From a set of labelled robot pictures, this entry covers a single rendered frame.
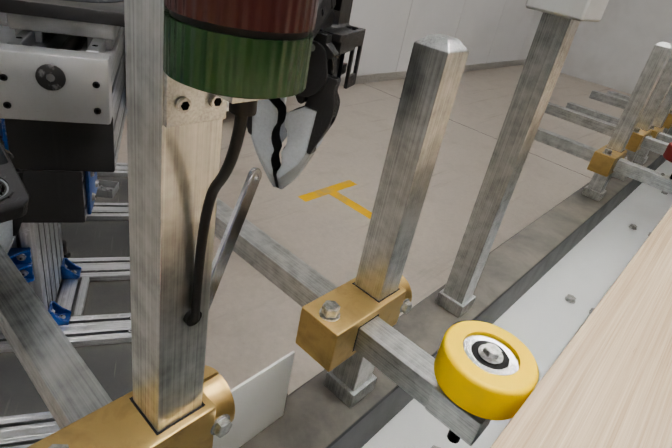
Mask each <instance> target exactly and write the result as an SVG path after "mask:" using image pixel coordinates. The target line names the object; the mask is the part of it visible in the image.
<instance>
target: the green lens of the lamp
mask: <svg viewBox="0 0 672 448"><path fill-rule="evenodd" d="M313 37H314V34H313V32H312V31H310V32H309V35H308V36H307V37H306V38H302V39H296V40H268V39H256V38H248V37H241V36H235V35H229V34H224V33H218V32H214V31H210V30H206V29H202V28H198V27H195V26H192V25H189V24H186V23H183V22H181V21H179V20H177V19H175V18H173V17H172V16H171V15H170V14H169V9H168V8H167V9H165V11H164V39H163V70H164V72H165V73H166V74H167V75H168V76H169V77H170V78H172V79H173V80H175V81H177V82H179V83H181V84H184V85H186V86H189V87H192V88H195V89H198V90H202V91H206V92H210V93H215V94H220V95H226V96H232V97H241V98H253V99H274V98H284V97H290V96H294V95H297V94H299V93H301V92H303V91H304V90H305V88H306V83H307V76H308V70H309V63H310V57H311V50H312V43H313Z"/></svg>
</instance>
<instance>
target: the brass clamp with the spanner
mask: <svg viewBox="0 0 672 448"><path fill-rule="evenodd" d="M234 416H235V403H234V399H233V396H232V393H231V390H230V388H229V386H228V384H227V383H226V381H225V380H224V378H223V377H222V376H221V374H220V375H219V372H218V371H217V370H215V369H214V368H212V367H210V366H207V365H205V368H204V381H203V395H202V405H201V406H200V407H198V408H197V409H195V410H193V411H192V412H190V413H189V414H187V415H185V416H184V417H182V418H181V419H179V420H177V421H176V422H174V423H172V424H171V425H169V426H168V427H166V428H164V429H163V430H161V431H160V432H157V431H156V429H155V428H154V427H153V425H152V424H151V423H150V421H149V420H148V419H147V417H146V416H145V415H144V413H143V412H142V411H141V410H140V408H139V407H138V406H137V404H136V403H135V402H134V400H133V391H131V392H129V393H127V394H126V395H124V396H122V397H120V398H118V399H116V400H114V401H112V402H111V403H109V404H107V405H105V406H103V407H101V408H99V409H98V410H96V411H94V412H92V413H90V414H88V415H86V416H85V417H83V418H81V419H79V420H77V421H75V422H73V423H71V424H70V425H68V426H66V427H64V428H62V429H60V430H58V431H57V432H55V433H53V434H51V435H49V436H47V437H45V438H44V439H42V440H40V441H38V442H36V443H34V444H32V445H31V446H29V447H27V448H48V447H50V446H51V445H52V444H68V446H69V448H212V446H213V436H214V435H216V436H218V437H219V438H221V437H223V436H224V435H226V434H227V433H228V432H229V431H230V429H231V427H232V425H233V424H232V423H231V422H232V421H233V419H234Z"/></svg>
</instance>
